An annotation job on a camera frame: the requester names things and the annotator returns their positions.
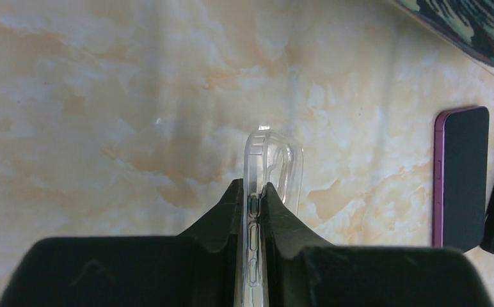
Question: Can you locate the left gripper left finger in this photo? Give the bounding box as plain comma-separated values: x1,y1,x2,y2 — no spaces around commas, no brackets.
0,179,243,306

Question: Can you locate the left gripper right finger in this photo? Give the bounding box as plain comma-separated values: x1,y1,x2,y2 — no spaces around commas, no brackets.
260,184,492,306

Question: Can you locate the clear transparent phone case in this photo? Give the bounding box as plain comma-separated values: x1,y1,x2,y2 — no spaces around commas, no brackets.
234,126,304,306

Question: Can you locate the black smartphone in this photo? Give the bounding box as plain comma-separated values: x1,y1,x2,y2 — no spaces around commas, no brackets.
431,106,490,252

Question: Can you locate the beige canvas tote bag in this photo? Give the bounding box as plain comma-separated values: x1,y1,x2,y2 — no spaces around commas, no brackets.
394,0,494,68

